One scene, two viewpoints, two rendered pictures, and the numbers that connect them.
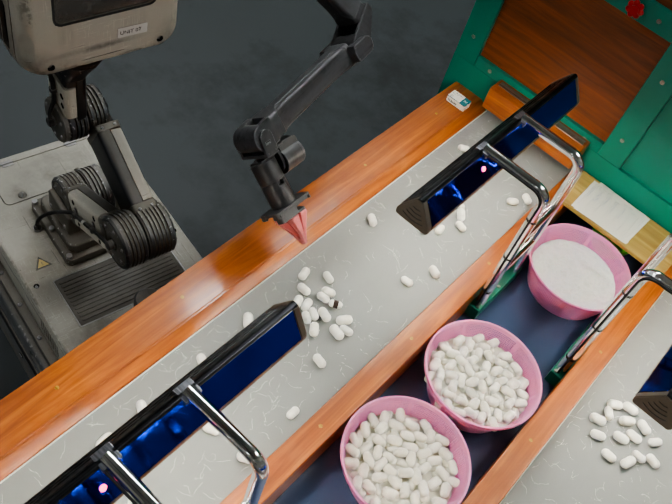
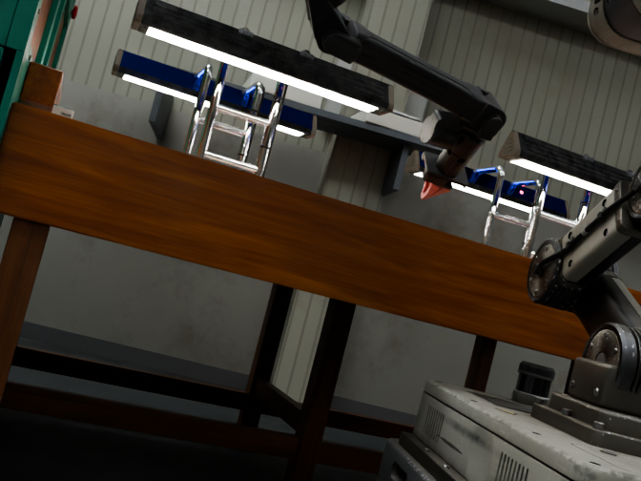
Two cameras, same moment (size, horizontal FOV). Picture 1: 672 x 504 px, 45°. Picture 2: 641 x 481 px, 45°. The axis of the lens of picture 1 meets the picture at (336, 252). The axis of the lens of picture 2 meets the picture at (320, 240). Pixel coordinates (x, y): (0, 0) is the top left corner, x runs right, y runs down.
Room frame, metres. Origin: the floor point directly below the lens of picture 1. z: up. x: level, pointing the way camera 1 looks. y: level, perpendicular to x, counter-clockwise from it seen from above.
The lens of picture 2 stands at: (2.43, 1.11, 0.59)
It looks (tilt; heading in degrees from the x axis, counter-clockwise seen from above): 4 degrees up; 225
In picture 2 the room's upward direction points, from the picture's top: 14 degrees clockwise
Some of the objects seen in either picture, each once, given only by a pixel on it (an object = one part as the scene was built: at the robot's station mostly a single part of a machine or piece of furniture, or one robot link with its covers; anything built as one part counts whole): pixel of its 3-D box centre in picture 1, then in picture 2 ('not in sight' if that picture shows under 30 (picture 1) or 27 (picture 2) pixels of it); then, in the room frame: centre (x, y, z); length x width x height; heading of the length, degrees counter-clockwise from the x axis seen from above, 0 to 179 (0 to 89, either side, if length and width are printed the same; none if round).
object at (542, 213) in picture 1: (498, 218); (243, 135); (1.32, -0.32, 0.90); 0.20 x 0.19 x 0.45; 154
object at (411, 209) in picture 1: (500, 142); (270, 56); (1.36, -0.25, 1.08); 0.62 x 0.08 x 0.07; 154
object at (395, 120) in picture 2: not in sight; (390, 127); (-0.27, -1.30, 1.43); 0.37 x 0.35 x 0.09; 142
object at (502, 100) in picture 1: (534, 123); (42, 96); (1.78, -0.39, 0.83); 0.30 x 0.06 x 0.07; 64
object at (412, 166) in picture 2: not in sight; (491, 186); (0.24, -0.33, 1.08); 0.62 x 0.08 x 0.07; 154
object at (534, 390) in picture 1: (476, 382); not in sight; (0.99, -0.39, 0.72); 0.27 x 0.27 x 0.10
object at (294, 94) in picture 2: not in sight; (279, 94); (0.16, -1.64, 1.43); 0.37 x 0.35 x 0.09; 142
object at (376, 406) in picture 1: (400, 466); not in sight; (0.74, -0.27, 0.72); 0.27 x 0.27 x 0.10
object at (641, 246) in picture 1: (620, 221); not in sight; (1.59, -0.68, 0.77); 0.33 x 0.15 x 0.01; 64
